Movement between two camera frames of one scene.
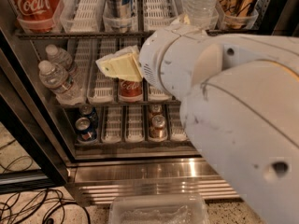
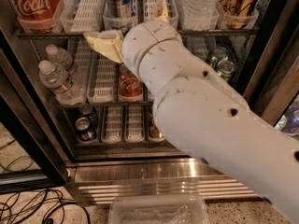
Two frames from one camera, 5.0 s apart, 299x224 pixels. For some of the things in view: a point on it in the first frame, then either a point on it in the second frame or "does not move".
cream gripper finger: [186, 20] → [161, 11]
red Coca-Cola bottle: [36, 7] does not move
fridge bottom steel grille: [96, 181] does not move
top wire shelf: [110, 34] does not move
